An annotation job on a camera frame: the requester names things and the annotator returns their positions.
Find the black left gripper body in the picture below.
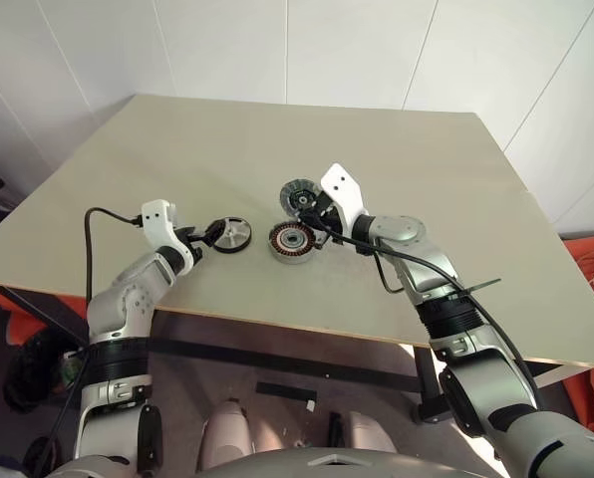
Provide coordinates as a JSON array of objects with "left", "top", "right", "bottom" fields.
[{"left": 174, "top": 225, "right": 214, "bottom": 264}]

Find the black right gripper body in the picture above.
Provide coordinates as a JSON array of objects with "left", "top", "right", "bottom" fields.
[{"left": 301, "top": 196, "right": 351, "bottom": 250}]

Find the spoked silver rotor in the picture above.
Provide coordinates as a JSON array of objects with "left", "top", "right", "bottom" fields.
[{"left": 211, "top": 216, "right": 254, "bottom": 254}]

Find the black table crossbar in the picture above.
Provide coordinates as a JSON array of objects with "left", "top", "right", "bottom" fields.
[{"left": 147, "top": 338, "right": 423, "bottom": 394}]

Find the black tape strip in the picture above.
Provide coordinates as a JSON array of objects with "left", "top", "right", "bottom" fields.
[{"left": 255, "top": 381, "right": 318, "bottom": 405}]

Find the black zip tie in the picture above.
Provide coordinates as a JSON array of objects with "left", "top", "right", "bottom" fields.
[{"left": 463, "top": 278, "right": 502, "bottom": 300}]

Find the black table leg with clamp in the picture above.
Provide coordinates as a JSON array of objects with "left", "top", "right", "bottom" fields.
[{"left": 414, "top": 346, "right": 452, "bottom": 424}]

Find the pale pink rounded shell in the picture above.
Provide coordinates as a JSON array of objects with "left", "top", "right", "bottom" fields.
[
  {"left": 199, "top": 397, "right": 253, "bottom": 469},
  {"left": 344, "top": 410, "right": 398, "bottom": 454}
]

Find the black bag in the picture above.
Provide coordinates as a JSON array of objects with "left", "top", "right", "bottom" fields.
[{"left": 2, "top": 333, "right": 79, "bottom": 409}]

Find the silver robot torso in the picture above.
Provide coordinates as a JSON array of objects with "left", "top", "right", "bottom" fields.
[{"left": 57, "top": 445, "right": 497, "bottom": 478}]

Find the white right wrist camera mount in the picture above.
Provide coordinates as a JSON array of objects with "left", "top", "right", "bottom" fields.
[{"left": 321, "top": 162, "right": 369, "bottom": 235}]

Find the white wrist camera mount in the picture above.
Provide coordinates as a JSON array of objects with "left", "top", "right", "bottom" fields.
[
  {"left": 141, "top": 199, "right": 194, "bottom": 273},
  {"left": 321, "top": 162, "right": 369, "bottom": 235}
]

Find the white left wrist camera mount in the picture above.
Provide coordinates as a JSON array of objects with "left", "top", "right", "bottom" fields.
[{"left": 141, "top": 199, "right": 194, "bottom": 273}]

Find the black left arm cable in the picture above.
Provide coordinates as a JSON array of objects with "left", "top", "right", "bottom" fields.
[{"left": 40, "top": 206, "right": 147, "bottom": 474}]

